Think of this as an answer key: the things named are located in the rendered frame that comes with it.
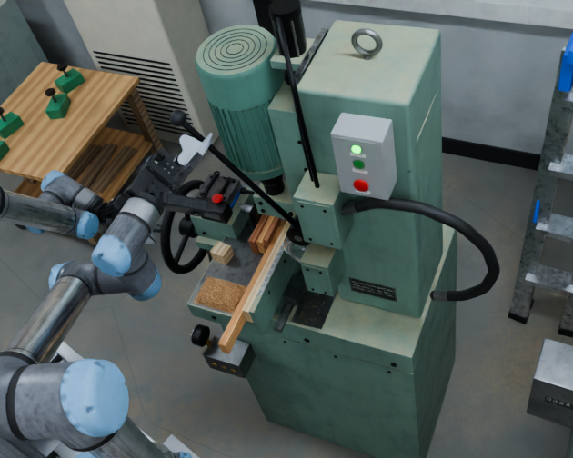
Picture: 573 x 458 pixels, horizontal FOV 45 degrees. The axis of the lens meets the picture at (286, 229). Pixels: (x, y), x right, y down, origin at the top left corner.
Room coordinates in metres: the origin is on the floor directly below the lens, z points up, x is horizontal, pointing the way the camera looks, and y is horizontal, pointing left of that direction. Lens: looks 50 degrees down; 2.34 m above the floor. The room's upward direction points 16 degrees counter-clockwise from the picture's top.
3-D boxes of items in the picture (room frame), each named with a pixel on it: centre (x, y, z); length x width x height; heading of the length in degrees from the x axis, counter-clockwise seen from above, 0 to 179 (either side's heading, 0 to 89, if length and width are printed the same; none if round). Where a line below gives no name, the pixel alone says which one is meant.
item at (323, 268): (0.98, -0.06, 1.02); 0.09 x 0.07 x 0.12; 145
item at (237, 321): (1.13, 0.05, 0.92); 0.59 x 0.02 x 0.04; 145
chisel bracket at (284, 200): (1.20, -0.02, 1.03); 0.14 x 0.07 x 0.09; 55
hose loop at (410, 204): (0.86, -0.26, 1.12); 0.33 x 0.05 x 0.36; 55
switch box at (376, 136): (0.91, -0.18, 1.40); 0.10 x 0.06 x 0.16; 55
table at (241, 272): (1.28, 0.08, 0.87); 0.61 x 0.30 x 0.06; 145
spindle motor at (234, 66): (1.21, 0.00, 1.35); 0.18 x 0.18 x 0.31
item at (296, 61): (1.13, -0.11, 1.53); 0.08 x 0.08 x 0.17; 55
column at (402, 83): (1.04, -0.24, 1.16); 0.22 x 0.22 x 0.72; 55
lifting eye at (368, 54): (1.04, -0.24, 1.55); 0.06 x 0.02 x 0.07; 55
